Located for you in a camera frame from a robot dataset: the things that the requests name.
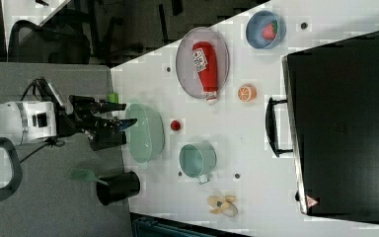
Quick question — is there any green white bottle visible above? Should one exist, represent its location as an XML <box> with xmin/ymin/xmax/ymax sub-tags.
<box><xmin>108</xmin><ymin>93</ymin><xmax>118</xmax><ymax>103</ymax></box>

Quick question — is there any small red toy tomato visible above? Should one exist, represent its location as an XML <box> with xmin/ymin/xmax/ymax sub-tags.
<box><xmin>171</xmin><ymin>120</ymin><xmax>181</xmax><ymax>131</ymax></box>

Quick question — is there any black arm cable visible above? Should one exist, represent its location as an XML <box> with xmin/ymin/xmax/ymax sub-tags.
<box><xmin>19</xmin><ymin>77</ymin><xmax>67</xmax><ymax>164</ymax></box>

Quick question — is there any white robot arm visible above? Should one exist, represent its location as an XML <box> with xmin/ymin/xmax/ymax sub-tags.
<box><xmin>0</xmin><ymin>95</ymin><xmax>137</xmax><ymax>201</ymax></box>

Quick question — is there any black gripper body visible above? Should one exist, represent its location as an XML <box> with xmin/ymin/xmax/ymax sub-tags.
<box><xmin>56</xmin><ymin>95</ymin><xmax>96</xmax><ymax>137</ymax></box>

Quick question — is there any red toy strawberry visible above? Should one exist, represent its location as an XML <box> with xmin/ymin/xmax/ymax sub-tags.
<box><xmin>262</xmin><ymin>21</ymin><xmax>278</xmax><ymax>40</ymax></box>

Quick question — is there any blue bowl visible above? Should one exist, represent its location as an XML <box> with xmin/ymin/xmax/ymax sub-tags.
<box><xmin>246</xmin><ymin>11</ymin><xmax>286</xmax><ymax>49</ymax></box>

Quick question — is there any peeled toy banana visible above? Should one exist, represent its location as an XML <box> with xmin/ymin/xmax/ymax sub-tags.
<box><xmin>207</xmin><ymin>196</ymin><xmax>238</xmax><ymax>217</ymax></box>

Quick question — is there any orange slice toy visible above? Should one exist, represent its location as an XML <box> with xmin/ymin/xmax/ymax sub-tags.
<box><xmin>238</xmin><ymin>84</ymin><xmax>257</xmax><ymax>102</ymax></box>

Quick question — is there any green mug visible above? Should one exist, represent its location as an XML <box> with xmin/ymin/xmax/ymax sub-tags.
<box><xmin>179</xmin><ymin>142</ymin><xmax>217</xmax><ymax>185</ymax></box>

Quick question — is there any black cylindrical cup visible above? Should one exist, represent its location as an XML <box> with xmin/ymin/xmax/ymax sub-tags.
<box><xmin>96</xmin><ymin>172</ymin><xmax>141</xmax><ymax>205</ymax></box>

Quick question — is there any blue metal rail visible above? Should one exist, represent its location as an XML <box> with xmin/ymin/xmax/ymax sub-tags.
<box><xmin>131</xmin><ymin>215</ymin><xmax>245</xmax><ymax>237</ymax></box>

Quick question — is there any red plush ketchup bottle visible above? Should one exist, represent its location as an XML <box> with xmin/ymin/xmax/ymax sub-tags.
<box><xmin>192</xmin><ymin>41</ymin><xmax>218</xmax><ymax>105</ymax></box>

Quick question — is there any green colander basket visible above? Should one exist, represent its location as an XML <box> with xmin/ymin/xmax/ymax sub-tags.
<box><xmin>125</xmin><ymin>103</ymin><xmax>165</xmax><ymax>164</ymax></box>

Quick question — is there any grey oval plate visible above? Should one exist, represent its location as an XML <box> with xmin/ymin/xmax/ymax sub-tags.
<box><xmin>176</xmin><ymin>27</ymin><xmax>230</xmax><ymax>99</ymax></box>

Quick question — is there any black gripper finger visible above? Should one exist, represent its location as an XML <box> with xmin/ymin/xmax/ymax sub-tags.
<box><xmin>96</xmin><ymin>102</ymin><xmax>126</xmax><ymax>114</ymax></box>
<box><xmin>92</xmin><ymin>118</ymin><xmax>137</xmax><ymax>134</ymax></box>

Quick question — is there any black office chair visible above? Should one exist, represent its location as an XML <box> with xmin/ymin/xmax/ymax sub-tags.
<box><xmin>8</xmin><ymin>20</ymin><xmax>91</xmax><ymax>64</ymax></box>

